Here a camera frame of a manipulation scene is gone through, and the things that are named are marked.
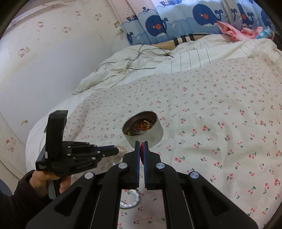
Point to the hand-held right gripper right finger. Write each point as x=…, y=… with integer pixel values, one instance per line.
x=145, y=171

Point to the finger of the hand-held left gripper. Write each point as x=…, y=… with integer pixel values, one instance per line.
x=83, y=146
x=110, y=152

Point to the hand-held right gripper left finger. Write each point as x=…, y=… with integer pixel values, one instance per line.
x=137, y=167

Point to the round metal tin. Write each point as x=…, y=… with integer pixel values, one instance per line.
x=154, y=136

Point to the person's left forearm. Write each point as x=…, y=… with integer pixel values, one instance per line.
x=17, y=204

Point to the person's left hand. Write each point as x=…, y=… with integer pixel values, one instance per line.
x=65, y=182

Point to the white striped duvet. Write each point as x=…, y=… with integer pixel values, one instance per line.
x=198, y=57

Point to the striped pillow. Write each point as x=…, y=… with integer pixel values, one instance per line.
x=185, y=38

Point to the whale print curtain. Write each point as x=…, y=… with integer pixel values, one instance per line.
x=182, y=17

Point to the pink cloth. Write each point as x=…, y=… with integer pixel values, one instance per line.
x=229, y=30

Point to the light blue bottle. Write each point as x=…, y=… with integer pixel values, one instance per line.
x=265, y=33

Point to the wall socket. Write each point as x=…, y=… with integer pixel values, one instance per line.
x=116, y=24

